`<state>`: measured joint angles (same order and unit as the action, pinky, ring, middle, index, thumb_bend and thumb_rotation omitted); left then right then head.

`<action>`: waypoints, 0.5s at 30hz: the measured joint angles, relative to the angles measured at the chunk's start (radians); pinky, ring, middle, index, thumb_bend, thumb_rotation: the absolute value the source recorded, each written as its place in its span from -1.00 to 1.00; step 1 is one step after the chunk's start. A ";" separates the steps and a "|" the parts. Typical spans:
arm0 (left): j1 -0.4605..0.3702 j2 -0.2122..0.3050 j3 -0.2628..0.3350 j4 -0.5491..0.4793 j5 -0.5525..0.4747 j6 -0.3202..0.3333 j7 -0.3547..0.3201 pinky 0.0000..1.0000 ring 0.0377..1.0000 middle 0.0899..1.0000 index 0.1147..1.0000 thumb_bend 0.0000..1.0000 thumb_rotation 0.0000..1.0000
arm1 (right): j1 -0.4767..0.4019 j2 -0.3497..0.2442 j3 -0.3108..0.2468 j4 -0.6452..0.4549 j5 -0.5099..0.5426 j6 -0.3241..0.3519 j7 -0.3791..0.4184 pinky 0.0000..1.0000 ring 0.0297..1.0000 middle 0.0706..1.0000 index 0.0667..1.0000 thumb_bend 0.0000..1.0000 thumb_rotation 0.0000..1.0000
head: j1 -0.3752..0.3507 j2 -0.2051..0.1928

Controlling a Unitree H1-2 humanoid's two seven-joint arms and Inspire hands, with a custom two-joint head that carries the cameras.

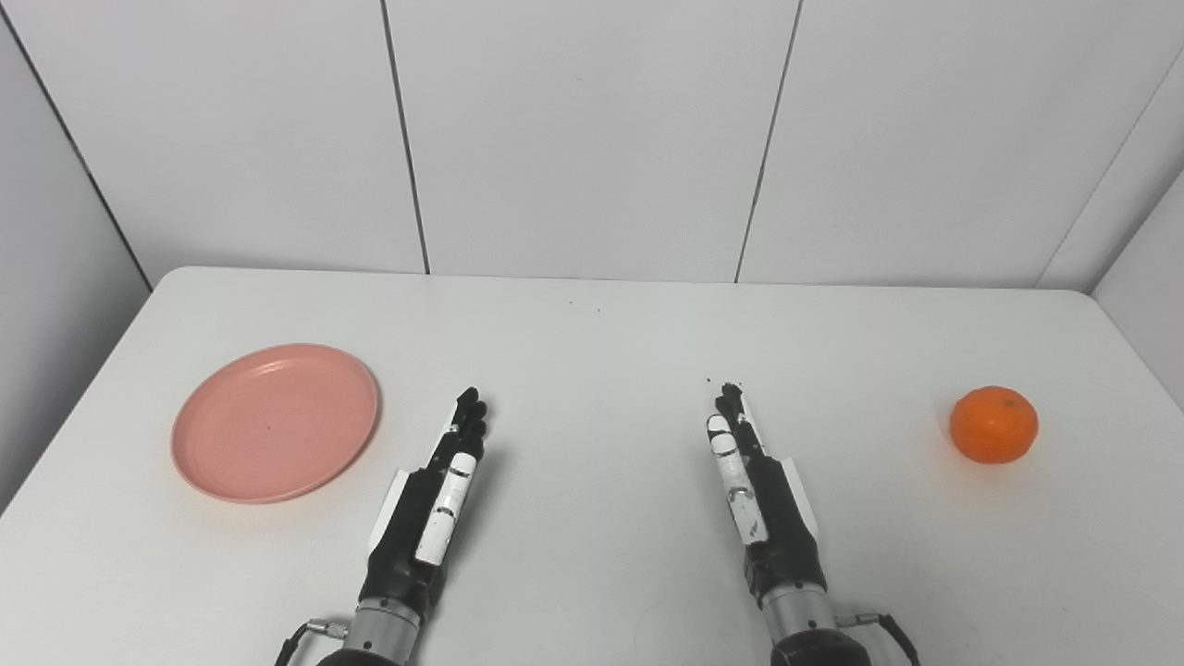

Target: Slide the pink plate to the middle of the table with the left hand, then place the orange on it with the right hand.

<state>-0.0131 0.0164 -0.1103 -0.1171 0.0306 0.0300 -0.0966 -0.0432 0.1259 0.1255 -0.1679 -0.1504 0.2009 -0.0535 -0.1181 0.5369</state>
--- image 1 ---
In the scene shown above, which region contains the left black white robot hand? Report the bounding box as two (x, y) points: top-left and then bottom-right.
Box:
(358, 387), (489, 623)

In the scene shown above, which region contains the pink round plate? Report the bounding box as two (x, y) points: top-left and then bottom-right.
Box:
(170, 343), (380, 505)

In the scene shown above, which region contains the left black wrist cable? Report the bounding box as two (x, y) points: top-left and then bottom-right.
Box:
(274, 618), (352, 666)

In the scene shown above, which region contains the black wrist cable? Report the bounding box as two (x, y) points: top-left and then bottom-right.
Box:
(274, 618), (352, 666)
(834, 610), (922, 666)

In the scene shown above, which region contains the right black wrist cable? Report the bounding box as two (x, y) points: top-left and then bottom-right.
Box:
(834, 610), (922, 666)

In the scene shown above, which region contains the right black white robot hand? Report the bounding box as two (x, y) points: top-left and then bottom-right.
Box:
(707, 381), (830, 609)

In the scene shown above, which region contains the orange fruit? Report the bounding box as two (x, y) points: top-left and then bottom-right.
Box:
(949, 385), (1040, 465)

